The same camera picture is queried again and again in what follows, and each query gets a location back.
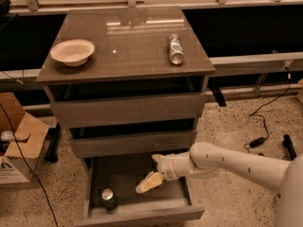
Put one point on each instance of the grey drawer cabinet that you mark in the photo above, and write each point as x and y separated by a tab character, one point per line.
136	40

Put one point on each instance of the black power adapter with cable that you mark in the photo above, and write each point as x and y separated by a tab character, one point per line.
261	140

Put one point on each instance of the white paper bowl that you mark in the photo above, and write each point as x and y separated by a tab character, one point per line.
72	53

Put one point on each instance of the cardboard box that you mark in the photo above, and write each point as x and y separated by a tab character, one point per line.
22	139

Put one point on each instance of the green soda can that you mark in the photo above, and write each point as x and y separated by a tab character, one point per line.
108	198

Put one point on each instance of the silver can lying down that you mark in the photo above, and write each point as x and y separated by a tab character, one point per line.
175	49

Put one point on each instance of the grey open bottom drawer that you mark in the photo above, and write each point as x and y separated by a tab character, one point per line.
168	203

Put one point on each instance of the black stand leg left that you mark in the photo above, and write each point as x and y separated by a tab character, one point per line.
53	136

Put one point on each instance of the grey top drawer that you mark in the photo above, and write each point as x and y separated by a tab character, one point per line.
127	110

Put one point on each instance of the grey middle drawer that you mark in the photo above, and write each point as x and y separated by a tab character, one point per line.
135	143

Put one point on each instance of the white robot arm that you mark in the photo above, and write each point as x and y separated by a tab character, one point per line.
281	176

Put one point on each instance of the metal railing frame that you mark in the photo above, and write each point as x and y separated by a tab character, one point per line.
240	38

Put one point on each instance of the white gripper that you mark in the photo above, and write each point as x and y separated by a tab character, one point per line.
165	166

